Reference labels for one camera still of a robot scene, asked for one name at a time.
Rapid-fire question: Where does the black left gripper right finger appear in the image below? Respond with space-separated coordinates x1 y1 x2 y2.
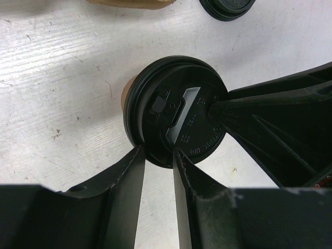
173 148 331 248

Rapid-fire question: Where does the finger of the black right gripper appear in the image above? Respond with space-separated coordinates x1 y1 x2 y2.
209 63 331 188

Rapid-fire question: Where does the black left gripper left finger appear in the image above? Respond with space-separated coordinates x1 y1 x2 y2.
1 146 145 248

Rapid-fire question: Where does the kraft paper coffee cup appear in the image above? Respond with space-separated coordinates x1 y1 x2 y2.
120 75 137 115

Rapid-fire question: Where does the pulp cup carrier tray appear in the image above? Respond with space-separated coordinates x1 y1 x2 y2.
88 0 175 10

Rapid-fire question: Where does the black coffee lid stack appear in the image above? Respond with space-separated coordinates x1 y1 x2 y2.
199 0 255 22

